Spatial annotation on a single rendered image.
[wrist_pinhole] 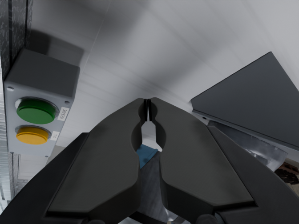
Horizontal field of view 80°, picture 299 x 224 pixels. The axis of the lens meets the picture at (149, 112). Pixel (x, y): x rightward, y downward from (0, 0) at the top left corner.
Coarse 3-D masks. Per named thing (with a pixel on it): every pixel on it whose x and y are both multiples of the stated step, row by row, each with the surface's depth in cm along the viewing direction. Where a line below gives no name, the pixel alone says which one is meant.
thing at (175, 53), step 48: (144, 0) 22; (192, 0) 23; (240, 0) 23; (288, 0) 23; (96, 48) 27; (144, 48) 28; (192, 48) 29; (240, 48) 29; (288, 48) 30; (96, 96) 37; (144, 96) 38; (192, 96) 39; (144, 144) 59
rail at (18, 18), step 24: (0, 0) 13; (24, 0) 18; (0, 24) 14; (24, 24) 20; (0, 48) 15; (0, 72) 17; (0, 96) 20; (0, 120) 24; (0, 144) 30; (0, 168) 39; (0, 192) 58
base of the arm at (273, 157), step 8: (224, 128) 33; (232, 128) 32; (232, 136) 31; (240, 136) 31; (248, 136) 30; (240, 144) 30; (248, 144) 30; (256, 144) 30; (264, 144) 30; (256, 152) 30; (264, 152) 30; (272, 152) 30; (280, 152) 30; (264, 160) 30; (272, 160) 30; (280, 160) 31; (272, 168) 31
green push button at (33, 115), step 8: (24, 104) 20; (32, 104) 20; (40, 104) 21; (48, 104) 21; (16, 112) 21; (24, 112) 21; (32, 112) 21; (40, 112) 21; (48, 112) 21; (32, 120) 22; (40, 120) 22; (48, 120) 22
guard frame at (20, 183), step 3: (18, 180) 81; (21, 180) 82; (24, 180) 83; (27, 180) 83; (18, 183) 81; (21, 183) 81; (24, 183) 82; (18, 186) 80; (21, 186) 81; (18, 189) 80
